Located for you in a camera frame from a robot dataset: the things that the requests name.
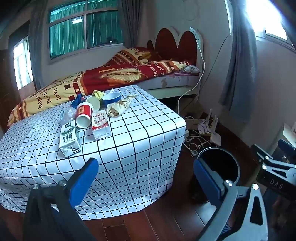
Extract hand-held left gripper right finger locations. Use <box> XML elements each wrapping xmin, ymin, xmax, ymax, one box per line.
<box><xmin>193</xmin><ymin>158</ymin><xmax>270</xmax><ymax>241</ymax></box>

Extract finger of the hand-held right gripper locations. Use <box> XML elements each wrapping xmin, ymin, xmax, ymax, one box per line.
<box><xmin>251</xmin><ymin>144</ymin><xmax>296</xmax><ymax>170</ymax></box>
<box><xmin>278</xmin><ymin>138</ymin><xmax>296</xmax><ymax>155</ymax></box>

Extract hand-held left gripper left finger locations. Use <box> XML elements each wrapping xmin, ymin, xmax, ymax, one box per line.
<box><xmin>23</xmin><ymin>158</ymin><xmax>99</xmax><ymax>241</ymax></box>

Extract black round trash bin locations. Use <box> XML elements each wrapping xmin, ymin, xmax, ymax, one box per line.
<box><xmin>193</xmin><ymin>146</ymin><xmax>241</xmax><ymax>205</ymax></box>

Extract green white milk carton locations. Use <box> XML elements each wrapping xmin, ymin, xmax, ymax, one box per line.
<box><xmin>59</xmin><ymin>119</ymin><xmax>81</xmax><ymax>158</ymax></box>

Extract red white drink carton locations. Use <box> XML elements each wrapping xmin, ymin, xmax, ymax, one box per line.
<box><xmin>91</xmin><ymin>109</ymin><xmax>112</xmax><ymax>141</ymax></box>

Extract clear plastic bottle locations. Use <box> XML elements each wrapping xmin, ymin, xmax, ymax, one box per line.
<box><xmin>60</xmin><ymin>107</ymin><xmax>77</xmax><ymax>126</ymax></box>

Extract red paper cup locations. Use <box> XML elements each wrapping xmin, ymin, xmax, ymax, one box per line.
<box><xmin>75</xmin><ymin>102</ymin><xmax>94</xmax><ymax>129</ymax></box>

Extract blue cloth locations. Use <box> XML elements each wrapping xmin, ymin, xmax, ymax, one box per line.
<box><xmin>70</xmin><ymin>94</ymin><xmax>86</xmax><ymax>109</ymax></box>

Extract blue white paper cup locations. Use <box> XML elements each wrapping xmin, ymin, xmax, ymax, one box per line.
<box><xmin>101</xmin><ymin>92</ymin><xmax>122</xmax><ymax>108</ymax></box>

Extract person's right hand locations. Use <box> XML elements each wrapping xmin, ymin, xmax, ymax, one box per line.
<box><xmin>272</xmin><ymin>197</ymin><xmax>286</xmax><ymax>223</ymax></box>

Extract white router with antennas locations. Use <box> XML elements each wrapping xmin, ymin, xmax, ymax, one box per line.
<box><xmin>203</xmin><ymin>108</ymin><xmax>223</xmax><ymax>146</ymax></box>

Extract blue striped clothing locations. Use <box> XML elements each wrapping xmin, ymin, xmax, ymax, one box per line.
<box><xmin>217</xmin><ymin>222</ymin><xmax>234</xmax><ymax>241</ymax></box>

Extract cardboard box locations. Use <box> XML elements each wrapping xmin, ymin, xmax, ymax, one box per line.
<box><xmin>185</xmin><ymin>115</ymin><xmax>202</xmax><ymax>131</ymax></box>

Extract white black checkered tablecloth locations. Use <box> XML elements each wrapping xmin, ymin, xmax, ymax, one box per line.
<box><xmin>0</xmin><ymin>85</ymin><xmax>187</xmax><ymax>220</ymax></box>

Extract blue grey curtain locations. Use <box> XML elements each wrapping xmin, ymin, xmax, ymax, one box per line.
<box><xmin>219</xmin><ymin>0</ymin><xmax>259</xmax><ymax>124</ymax></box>

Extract red yellow printed blanket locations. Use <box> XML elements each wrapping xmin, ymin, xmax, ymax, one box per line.
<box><xmin>7</xmin><ymin>46</ymin><xmax>197</xmax><ymax>128</ymax></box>

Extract floral pillow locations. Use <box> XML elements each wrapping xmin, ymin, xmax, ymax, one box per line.
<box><xmin>183</xmin><ymin>65</ymin><xmax>201</xmax><ymax>74</ymax></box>

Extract brown wooden door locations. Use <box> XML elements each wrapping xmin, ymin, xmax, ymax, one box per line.
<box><xmin>0</xmin><ymin>47</ymin><xmax>15</xmax><ymax>133</ymax></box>

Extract bright side window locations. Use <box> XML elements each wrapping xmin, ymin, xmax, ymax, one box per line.
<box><xmin>244</xmin><ymin>0</ymin><xmax>296</xmax><ymax>48</ymax></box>

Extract small bright window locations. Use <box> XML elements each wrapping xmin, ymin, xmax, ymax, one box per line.
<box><xmin>12</xmin><ymin>35</ymin><xmax>34</xmax><ymax>90</ymax></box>

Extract red heart-shaped headboard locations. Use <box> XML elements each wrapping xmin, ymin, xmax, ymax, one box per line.
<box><xmin>146</xmin><ymin>26</ymin><xmax>204</xmax><ymax>68</ymax></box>

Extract large sliding window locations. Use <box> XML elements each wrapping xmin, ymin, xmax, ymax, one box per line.
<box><xmin>47</xmin><ymin>0</ymin><xmax>126</xmax><ymax>60</ymax></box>

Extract tangle of white cables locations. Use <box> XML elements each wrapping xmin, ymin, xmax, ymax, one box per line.
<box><xmin>184</xmin><ymin>130</ymin><xmax>212</xmax><ymax>157</ymax></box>

